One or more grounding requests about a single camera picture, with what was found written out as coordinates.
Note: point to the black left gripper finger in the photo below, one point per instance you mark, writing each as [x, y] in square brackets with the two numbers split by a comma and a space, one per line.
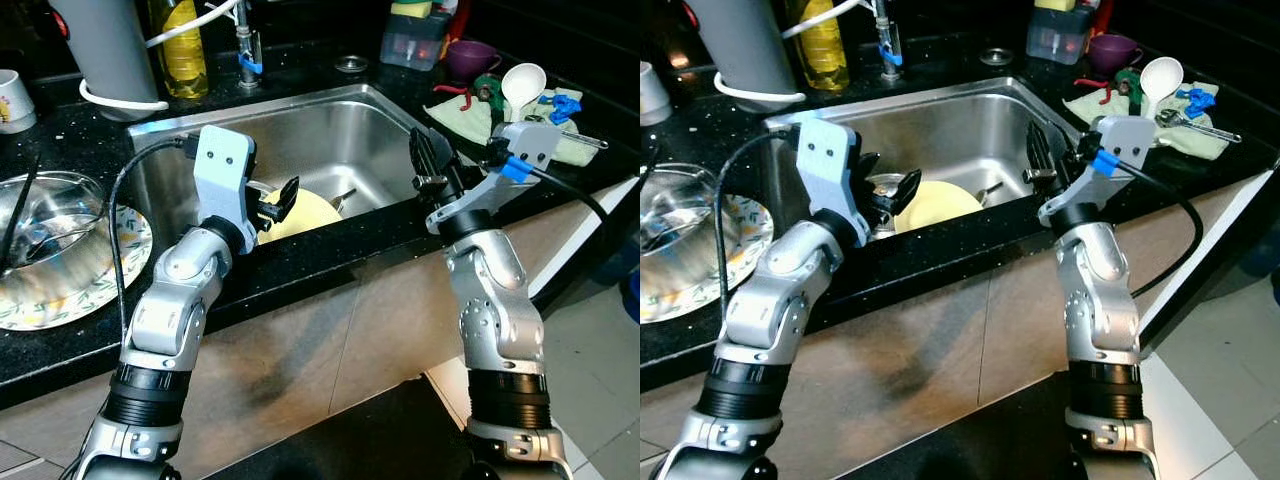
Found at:
[900, 207]
[908, 185]
[282, 213]
[290, 190]

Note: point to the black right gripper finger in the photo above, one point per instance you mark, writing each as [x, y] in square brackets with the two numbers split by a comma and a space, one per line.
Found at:
[1036, 145]
[1055, 148]
[420, 152]
[440, 155]

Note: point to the yellow plate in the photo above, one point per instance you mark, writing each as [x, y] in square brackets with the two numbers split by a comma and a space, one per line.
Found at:
[310, 215]
[945, 205]

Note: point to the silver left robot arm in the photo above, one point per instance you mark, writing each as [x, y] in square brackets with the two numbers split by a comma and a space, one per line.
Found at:
[175, 300]
[780, 300]

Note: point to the pale green cloth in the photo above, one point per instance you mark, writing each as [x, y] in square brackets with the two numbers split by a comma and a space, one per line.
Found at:
[470, 118]
[1090, 108]

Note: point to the thin steel utensil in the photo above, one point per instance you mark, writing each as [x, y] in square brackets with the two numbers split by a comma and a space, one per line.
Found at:
[345, 198]
[992, 190]

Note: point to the steel sink basin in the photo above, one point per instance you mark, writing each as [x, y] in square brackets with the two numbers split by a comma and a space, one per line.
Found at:
[330, 135]
[960, 130]

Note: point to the purple bowl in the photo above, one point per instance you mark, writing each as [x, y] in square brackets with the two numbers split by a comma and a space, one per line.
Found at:
[1112, 52]
[470, 60]

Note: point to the clear plastic container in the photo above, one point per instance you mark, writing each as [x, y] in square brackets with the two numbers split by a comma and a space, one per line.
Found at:
[412, 45]
[1058, 38]

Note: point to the white rice paddle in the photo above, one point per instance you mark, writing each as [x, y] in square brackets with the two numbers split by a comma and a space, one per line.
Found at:
[525, 85]
[1163, 78]

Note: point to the white patterned plate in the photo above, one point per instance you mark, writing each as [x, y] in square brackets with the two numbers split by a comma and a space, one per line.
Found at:
[110, 270]
[745, 255]

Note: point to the grey cabinet door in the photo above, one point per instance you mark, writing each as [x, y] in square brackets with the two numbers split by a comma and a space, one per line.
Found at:
[380, 310]
[960, 330]

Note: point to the steel gooseneck faucet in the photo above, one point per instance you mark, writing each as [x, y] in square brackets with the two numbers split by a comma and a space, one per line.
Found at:
[248, 50]
[887, 45]

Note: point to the yellow green sponge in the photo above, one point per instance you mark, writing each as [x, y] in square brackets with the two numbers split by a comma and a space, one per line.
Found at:
[412, 8]
[1057, 5]

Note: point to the black edged appliance door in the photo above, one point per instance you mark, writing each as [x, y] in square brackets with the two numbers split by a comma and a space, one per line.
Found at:
[600, 240]
[1240, 220]

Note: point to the yellow oil bottle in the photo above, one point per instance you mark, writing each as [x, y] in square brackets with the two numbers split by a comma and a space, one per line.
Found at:
[182, 50]
[822, 45]

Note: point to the small steel pot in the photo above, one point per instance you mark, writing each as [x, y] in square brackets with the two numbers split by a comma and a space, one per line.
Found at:
[690, 230]
[60, 235]

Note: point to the steel spoon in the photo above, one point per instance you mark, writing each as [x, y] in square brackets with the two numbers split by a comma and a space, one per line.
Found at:
[65, 240]

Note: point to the grey cylindrical water filter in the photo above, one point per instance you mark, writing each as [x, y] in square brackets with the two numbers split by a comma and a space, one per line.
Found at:
[745, 40]
[105, 45]

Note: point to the white cartoon mug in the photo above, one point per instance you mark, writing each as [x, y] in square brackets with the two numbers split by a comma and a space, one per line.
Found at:
[652, 95]
[15, 100]

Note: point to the black floor mat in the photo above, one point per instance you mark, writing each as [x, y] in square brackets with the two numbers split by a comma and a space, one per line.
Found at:
[350, 440]
[970, 435]

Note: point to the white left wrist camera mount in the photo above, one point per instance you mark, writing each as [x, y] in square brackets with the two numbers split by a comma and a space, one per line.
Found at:
[828, 165]
[225, 170]

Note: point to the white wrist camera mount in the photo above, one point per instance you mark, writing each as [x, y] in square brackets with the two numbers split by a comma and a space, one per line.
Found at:
[1125, 140]
[530, 145]
[225, 170]
[828, 165]

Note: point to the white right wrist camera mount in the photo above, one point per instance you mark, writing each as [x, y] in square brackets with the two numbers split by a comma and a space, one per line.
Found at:
[530, 145]
[1125, 140]

